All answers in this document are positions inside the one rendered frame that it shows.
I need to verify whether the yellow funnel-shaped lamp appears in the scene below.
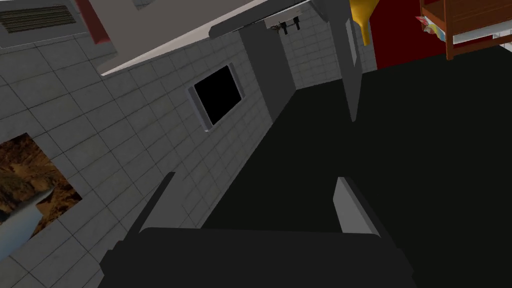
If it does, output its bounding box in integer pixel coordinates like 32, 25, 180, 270
349, 0, 381, 47

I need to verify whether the brown wooden shelf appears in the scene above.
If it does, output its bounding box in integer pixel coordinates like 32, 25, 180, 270
415, 0, 512, 61

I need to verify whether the black wall screen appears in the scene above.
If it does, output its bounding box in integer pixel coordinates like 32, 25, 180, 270
187, 63, 246, 133

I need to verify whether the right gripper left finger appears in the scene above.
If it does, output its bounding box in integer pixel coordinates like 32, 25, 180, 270
124, 171, 192, 241

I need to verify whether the brown landscape wall picture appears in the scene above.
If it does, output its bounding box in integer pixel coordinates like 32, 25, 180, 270
0, 132, 83, 237

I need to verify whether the grey ceiling vent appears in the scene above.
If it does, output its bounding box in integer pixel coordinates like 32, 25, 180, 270
0, 3, 81, 37

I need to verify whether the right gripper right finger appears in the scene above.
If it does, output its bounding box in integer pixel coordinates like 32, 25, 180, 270
332, 176, 395, 239

